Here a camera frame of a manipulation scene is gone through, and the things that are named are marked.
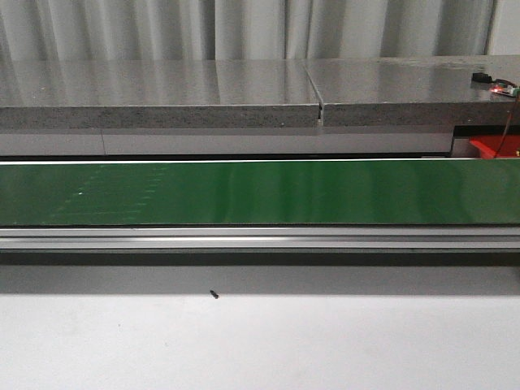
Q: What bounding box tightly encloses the grey stone bench right slab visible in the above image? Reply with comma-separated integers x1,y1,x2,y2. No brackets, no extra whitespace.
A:
305,55,519,127

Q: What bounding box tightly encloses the grey stone bench slab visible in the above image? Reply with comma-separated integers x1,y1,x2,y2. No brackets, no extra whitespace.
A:
1,60,320,129
305,55,519,127

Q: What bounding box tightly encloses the green conveyor belt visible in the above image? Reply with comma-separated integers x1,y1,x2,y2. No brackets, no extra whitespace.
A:
1,158,519,227

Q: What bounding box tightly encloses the red plastic bin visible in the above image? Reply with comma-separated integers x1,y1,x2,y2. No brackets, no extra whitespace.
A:
470,135,520,159

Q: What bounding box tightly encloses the grey stone bench left slab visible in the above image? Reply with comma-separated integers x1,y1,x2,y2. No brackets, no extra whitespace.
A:
1,60,320,129

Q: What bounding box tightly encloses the black connector plug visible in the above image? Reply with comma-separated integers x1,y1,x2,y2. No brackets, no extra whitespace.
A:
471,72,493,84

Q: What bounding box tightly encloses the small lit circuit board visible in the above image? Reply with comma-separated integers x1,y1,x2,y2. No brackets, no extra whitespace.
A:
490,81,519,98

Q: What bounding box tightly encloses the grey pleated curtain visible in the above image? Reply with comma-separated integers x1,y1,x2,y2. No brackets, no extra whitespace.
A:
1,1,519,61

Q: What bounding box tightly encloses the aluminium conveyor frame rail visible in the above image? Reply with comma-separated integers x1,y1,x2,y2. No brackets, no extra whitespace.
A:
1,226,519,252

